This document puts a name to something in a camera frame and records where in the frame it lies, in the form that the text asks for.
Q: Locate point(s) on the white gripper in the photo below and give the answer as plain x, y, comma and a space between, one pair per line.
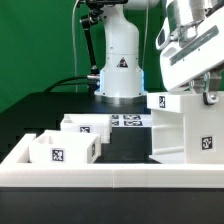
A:
205, 53

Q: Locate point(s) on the white drawer with tag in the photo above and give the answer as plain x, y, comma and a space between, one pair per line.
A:
88, 123
62, 147

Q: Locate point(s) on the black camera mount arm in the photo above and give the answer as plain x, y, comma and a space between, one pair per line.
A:
87, 22

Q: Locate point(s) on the white drawer cabinet box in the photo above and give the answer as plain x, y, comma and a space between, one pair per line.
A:
185, 130

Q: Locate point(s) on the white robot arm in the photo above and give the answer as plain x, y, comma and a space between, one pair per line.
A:
121, 78

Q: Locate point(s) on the printed marker sheet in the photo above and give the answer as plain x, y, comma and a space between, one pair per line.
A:
131, 120

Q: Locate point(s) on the white U-shaped fence wall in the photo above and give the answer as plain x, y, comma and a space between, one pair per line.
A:
16, 170

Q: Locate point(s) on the white front drawer with tag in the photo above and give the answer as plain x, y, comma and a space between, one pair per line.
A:
62, 147

